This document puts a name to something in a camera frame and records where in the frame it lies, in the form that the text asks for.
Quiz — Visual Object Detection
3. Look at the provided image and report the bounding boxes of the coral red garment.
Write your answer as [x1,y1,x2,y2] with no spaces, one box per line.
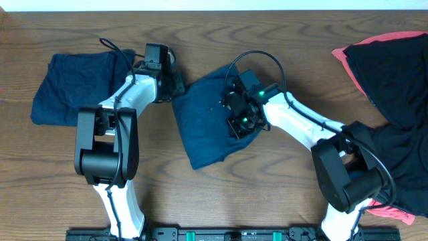
[330,31,428,226]

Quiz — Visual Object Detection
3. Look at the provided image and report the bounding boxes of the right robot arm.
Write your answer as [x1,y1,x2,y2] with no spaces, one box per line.
[224,70,389,240]

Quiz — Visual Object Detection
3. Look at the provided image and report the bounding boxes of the left black cable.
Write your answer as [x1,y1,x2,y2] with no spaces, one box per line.
[98,37,148,241]

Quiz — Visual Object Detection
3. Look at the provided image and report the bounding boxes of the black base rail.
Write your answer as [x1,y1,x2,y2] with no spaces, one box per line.
[66,226,401,241]

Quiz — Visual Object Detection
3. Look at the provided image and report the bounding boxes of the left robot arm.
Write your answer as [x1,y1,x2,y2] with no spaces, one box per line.
[66,44,185,240]

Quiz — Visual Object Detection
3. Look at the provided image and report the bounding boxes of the dark blue denim shorts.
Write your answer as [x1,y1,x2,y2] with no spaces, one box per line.
[172,65,259,170]

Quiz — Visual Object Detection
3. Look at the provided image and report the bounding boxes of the black garment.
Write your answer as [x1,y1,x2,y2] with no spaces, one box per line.
[343,33,428,218]

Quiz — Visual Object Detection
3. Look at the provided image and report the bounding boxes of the dark blue garment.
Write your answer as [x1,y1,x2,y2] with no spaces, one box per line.
[31,50,135,126]

